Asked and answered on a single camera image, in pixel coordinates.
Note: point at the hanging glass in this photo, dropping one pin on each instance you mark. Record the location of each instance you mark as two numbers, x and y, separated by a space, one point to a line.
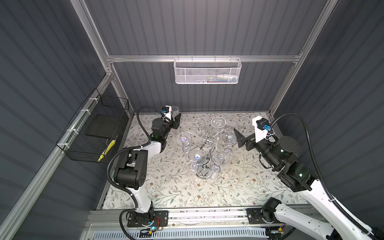
196 157
219 159
229 140

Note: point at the white wire mesh basket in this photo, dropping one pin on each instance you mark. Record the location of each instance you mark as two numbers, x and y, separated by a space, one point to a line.
187 70

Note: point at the hanging glass front left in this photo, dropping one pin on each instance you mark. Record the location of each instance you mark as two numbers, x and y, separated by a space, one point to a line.
196 157

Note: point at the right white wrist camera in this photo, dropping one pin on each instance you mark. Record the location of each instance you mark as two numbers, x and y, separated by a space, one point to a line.
261 126

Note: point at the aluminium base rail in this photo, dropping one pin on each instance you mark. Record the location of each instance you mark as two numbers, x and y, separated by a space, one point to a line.
178 218

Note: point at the items in white basket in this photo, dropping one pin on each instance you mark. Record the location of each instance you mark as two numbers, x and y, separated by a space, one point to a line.
229 79

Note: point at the floral table mat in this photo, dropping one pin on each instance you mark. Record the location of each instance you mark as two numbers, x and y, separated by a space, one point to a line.
170 183

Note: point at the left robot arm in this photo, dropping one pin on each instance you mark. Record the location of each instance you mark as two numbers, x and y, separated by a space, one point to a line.
127 170

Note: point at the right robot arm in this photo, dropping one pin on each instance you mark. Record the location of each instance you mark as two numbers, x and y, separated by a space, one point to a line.
282 156

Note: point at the chrome wine glass rack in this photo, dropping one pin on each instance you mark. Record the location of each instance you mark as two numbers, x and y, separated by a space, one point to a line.
209 141

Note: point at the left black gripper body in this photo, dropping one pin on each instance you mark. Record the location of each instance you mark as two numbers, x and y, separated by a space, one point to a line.
166 127

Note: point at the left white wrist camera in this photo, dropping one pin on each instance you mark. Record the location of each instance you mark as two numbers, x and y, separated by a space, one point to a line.
166 110

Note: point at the clear champagne flute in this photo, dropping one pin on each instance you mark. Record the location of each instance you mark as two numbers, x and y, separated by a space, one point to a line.
199 122
174 111

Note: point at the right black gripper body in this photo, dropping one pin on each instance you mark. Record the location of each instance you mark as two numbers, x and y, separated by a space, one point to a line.
250 142

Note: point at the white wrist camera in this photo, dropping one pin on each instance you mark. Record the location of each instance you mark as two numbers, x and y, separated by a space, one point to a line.
166 110
261 126

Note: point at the black pad in basket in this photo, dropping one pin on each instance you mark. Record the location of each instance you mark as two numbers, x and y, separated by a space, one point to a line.
102 127

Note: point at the hanging glass front centre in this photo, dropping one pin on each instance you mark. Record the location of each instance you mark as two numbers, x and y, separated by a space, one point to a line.
219 159

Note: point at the hanging glass right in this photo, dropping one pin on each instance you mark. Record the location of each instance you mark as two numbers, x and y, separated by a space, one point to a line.
229 140

